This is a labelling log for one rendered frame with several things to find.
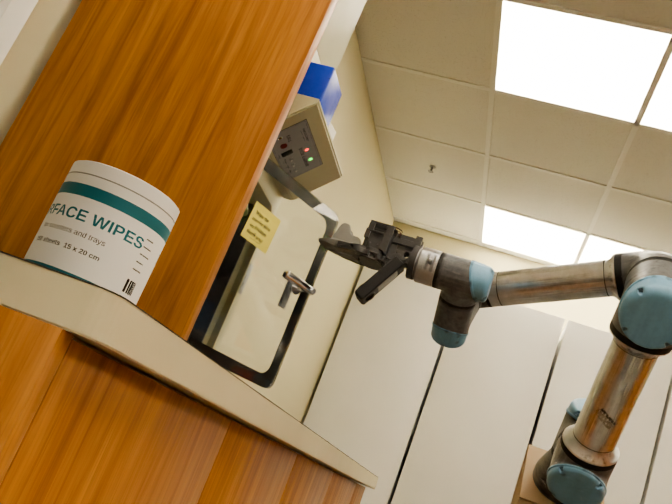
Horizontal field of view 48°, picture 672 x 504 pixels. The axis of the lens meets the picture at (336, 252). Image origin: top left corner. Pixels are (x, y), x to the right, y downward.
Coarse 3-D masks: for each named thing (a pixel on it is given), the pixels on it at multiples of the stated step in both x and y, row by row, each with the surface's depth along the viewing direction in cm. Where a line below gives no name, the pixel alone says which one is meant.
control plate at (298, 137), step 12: (288, 132) 146; (300, 132) 147; (276, 144) 148; (288, 144) 149; (300, 144) 151; (312, 144) 153; (276, 156) 151; (288, 156) 153; (300, 156) 155; (312, 156) 157; (288, 168) 157; (300, 168) 159; (312, 168) 162
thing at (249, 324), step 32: (256, 192) 144; (288, 192) 150; (288, 224) 151; (320, 224) 158; (256, 256) 145; (288, 256) 152; (320, 256) 159; (224, 288) 140; (256, 288) 146; (288, 288) 152; (224, 320) 141; (256, 320) 147; (288, 320) 153; (224, 352) 142; (256, 352) 148; (256, 384) 148
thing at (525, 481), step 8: (528, 448) 184; (536, 448) 184; (528, 456) 181; (536, 456) 182; (528, 464) 179; (520, 472) 183; (528, 472) 176; (520, 480) 177; (528, 480) 174; (520, 488) 172; (528, 488) 172; (536, 488) 172; (520, 496) 169; (528, 496) 170; (536, 496) 170; (544, 496) 171
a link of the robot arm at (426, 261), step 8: (424, 248) 151; (424, 256) 149; (432, 256) 149; (416, 264) 149; (424, 264) 148; (432, 264) 148; (416, 272) 149; (424, 272) 149; (432, 272) 148; (416, 280) 151; (424, 280) 150; (432, 280) 154
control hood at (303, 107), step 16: (304, 96) 142; (288, 112) 142; (304, 112) 142; (320, 112) 145; (320, 128) 149; (320, 144) 155; (272, 160) 152; (336, 160) 164; (304, 176) 163; (320, 176) 166; (336, 176) 169
